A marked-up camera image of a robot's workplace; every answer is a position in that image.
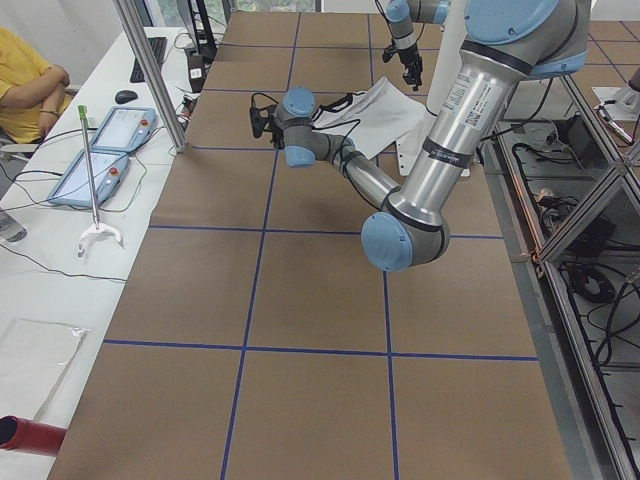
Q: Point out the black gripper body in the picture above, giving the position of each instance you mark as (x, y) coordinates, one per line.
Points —
(407, 52)
(278, 137)

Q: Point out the grey cartoon print t-shirt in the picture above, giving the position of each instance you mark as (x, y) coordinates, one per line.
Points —
(372, 119)

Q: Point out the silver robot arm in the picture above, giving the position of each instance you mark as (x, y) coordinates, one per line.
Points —
(506, 42)
(400, 17)

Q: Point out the upper blue teach pendant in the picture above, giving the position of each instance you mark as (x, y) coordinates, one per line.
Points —
(124, 129)

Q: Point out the blue teach pendant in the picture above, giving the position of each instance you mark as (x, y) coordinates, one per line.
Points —
(74, 186)
(124, 129)

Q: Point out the black computer mouse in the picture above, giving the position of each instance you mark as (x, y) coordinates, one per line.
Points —
(125, 96)

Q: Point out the lower blue teach pendant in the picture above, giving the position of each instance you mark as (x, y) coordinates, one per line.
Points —
(74, 186)

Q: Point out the reacher grabber stick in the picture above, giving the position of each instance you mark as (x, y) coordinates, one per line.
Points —
(98, 228)

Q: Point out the person in yellow shirt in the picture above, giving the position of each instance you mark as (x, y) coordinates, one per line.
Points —
(33, 91)

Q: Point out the clear plastic bag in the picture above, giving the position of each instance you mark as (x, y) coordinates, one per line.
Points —
(35, 357)

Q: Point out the red cylinder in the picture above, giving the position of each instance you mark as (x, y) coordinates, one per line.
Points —
(28, 436)

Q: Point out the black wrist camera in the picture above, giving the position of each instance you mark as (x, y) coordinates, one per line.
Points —
(261, 118)
(389, 52)

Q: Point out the aluminium frame post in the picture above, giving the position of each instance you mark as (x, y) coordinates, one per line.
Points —
(141, 48)

